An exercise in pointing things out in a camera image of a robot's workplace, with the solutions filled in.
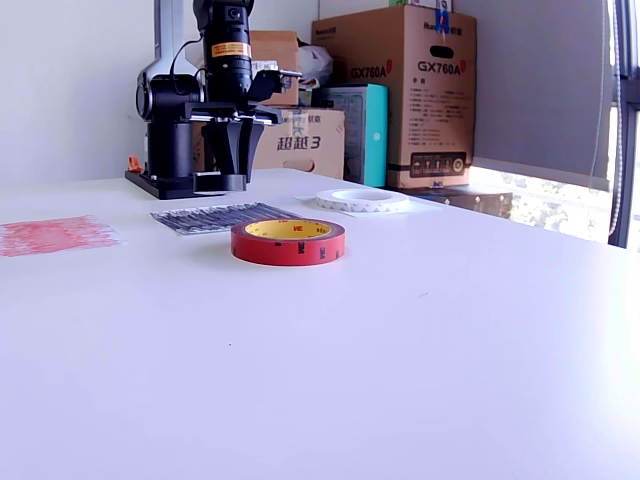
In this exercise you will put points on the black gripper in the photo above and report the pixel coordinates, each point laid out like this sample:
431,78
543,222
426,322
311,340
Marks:
230,107

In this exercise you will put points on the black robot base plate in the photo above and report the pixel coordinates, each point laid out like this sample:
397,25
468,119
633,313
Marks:
170,190

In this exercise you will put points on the black scribbled paper sheet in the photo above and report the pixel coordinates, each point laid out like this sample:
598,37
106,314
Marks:
200,220

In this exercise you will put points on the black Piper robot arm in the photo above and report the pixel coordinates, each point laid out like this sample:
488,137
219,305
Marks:
170,115

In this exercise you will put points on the large brown cardboard box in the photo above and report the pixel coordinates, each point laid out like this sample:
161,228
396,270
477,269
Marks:
440,100

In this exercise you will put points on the black box white lettering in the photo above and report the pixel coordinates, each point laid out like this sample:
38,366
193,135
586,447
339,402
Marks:
475,200

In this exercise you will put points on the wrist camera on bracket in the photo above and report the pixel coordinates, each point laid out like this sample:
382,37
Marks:
272,82

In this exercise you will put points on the lower cardboard box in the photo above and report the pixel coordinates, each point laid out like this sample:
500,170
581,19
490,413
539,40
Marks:
300,145

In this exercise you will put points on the red tape roll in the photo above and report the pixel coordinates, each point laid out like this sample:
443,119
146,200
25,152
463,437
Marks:
287,250

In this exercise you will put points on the upper cardboard box with label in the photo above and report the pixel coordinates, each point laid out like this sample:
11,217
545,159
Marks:
280,45

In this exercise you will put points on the blue tape strip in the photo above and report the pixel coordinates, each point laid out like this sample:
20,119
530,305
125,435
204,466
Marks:
441,20

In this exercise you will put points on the white plastic bag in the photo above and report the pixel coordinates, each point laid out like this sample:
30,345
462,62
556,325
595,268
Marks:
315,62

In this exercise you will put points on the plain white paper sheet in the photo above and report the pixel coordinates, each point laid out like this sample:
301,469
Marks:
425,206

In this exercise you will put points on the orange black table clamp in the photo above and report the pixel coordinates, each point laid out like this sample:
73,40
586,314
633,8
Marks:
134,164

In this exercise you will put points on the white tape roll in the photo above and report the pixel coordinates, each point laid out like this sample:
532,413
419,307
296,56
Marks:
327,202

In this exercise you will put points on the teal white upright box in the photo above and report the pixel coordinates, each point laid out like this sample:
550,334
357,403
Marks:
377,150

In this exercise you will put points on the red scribbled paper sheet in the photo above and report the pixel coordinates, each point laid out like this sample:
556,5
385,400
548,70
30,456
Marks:
55,235

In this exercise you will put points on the grey roller blind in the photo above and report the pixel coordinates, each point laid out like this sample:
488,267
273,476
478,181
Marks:
540,75

